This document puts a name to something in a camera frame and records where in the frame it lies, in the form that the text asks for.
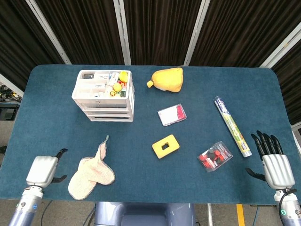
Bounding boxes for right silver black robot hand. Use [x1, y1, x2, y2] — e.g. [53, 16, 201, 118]
[246, 130, 296, 190]

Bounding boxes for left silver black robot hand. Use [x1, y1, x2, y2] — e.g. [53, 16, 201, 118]
[25, 148, 68, 189]

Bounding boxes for light pink knitted cloth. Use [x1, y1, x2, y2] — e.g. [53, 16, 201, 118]
[68, 135, 116, 201]

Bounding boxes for blue green wrapped roll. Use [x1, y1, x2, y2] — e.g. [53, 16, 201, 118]
[213, 96, 253, 158]

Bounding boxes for clear box red black pieces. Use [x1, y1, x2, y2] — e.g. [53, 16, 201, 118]
[197, 140, 233, 173]

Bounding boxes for black equipment box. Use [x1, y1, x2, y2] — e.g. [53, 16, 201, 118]
[0, 103, 19, 121]

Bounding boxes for white table leg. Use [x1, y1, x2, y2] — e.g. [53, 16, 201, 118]
[206, 203, 214, 226]

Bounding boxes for dark pleated curtain panel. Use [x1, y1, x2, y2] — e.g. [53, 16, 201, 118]
[124, 0, 202, 66]
[35, 0, 125, 65]
[190, 0, 301, 68]
[0, 0, 65, 91]
[270, 40, 301, 125]

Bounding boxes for blue felt table cover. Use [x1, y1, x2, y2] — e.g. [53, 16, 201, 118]
[0, 65, 301, 205]

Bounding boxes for white plastic drawer organizer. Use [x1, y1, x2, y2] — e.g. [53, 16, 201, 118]
[71, 70, 135, 122]

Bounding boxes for blue-grey robot torso base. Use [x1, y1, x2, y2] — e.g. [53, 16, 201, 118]
[94, 202, 196, 226]

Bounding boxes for clear case white red card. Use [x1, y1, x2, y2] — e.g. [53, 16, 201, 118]
[157, 103, 187, 127]

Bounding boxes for yellow plush pouch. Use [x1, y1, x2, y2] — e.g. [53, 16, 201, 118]
[146, 67, 184, 93]

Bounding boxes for white metal frame post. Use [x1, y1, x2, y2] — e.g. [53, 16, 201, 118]
[260, 22, 301, 69]
[25, 0, 72, 65]
[0, 73, 24, 97]
[183, 0, 211, 66]
[113, 0, 132, 66]

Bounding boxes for yellow rectangular sponge frame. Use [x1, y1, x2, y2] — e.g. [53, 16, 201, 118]
[152, 134, 180, 160]

